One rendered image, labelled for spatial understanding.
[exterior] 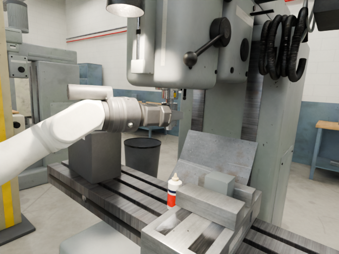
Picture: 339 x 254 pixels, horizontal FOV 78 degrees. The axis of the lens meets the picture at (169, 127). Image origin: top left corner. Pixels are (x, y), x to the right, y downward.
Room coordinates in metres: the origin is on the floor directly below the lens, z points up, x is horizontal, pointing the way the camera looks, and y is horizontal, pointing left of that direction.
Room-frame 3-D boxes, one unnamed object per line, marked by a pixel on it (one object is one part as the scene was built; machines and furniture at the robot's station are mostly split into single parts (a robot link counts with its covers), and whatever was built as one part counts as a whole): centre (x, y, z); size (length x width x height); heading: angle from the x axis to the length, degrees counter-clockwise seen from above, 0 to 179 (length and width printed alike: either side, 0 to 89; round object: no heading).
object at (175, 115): (0.57, -0.01, 1.24); 0.06 x 0.02 x 0.03; 123
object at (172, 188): (0.57, -0.02, 1.01); 0.04 x 0.04 x 0.11
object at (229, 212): (0.45, -0.10, 1.05); 0.15 x 0.06 x 0.04; 54
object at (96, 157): (0.81, 0.30, 1.06); 0.22 x 0.12 x 0.20; 46
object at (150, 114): (0.55, 0.08, 1.23); 0.13 x 0.12 x 0.10; 33
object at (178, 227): (0.47, -0.12, 1.01); 0.35 x 0.15 x 0.11; 144
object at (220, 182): (0.49, -0.13, 1.07); 0.06 x 0.05 x 0.06; 54
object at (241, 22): (0.75, -0.12, 1.47); 0.24 x 0.19 x 0.26; 52
